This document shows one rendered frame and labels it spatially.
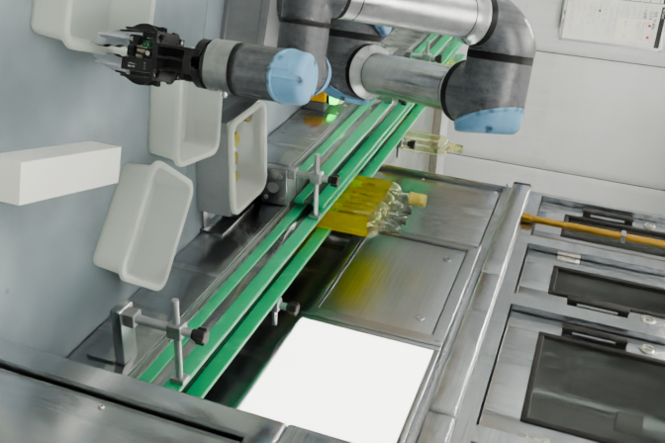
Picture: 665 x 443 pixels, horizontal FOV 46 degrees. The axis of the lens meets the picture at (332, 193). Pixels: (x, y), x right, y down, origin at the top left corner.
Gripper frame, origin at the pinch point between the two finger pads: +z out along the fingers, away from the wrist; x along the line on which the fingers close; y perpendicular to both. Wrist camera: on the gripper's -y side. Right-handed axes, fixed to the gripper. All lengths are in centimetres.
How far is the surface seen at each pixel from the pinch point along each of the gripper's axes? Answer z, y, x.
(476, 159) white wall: 33, -716, 48
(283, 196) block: -7, -70, 28
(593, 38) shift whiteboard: -58, -666, -83
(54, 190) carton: -0.4, 7.8, 21.7
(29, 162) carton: -0.4, 14.1, 17.3
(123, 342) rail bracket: -5.3, -8.1, 48.3
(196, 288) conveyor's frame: -5, -34, 44
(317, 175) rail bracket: -15, -67, 21
